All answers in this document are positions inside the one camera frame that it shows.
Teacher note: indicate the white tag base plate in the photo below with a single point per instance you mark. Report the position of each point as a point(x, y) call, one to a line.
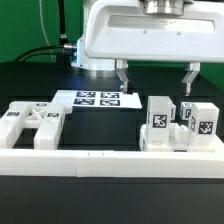
point(98, 99)

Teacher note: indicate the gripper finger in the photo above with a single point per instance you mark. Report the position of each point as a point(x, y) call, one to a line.
point(192, 70)
point(121, 67)

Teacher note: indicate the white chair seat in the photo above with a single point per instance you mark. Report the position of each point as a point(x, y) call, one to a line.
point(178, 142)

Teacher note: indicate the white U-shaped obstacle fence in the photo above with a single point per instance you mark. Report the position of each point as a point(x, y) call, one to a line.
point(69, 163)

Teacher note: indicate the white tagged cube right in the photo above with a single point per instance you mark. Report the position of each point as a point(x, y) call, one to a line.
point(185, 110)

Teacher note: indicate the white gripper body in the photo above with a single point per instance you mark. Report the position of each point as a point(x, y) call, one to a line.
point(119, 29)

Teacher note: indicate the white chair back frame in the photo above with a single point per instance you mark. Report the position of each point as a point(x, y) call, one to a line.
point(47, 118)

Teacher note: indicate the white tagged cube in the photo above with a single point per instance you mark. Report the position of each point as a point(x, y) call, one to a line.
point(173, 112)
point(185, 110)

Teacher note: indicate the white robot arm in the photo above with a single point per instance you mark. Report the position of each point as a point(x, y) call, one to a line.
point(150, 7)

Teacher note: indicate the white tagged cube left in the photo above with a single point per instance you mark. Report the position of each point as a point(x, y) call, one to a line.
point(173, 112)

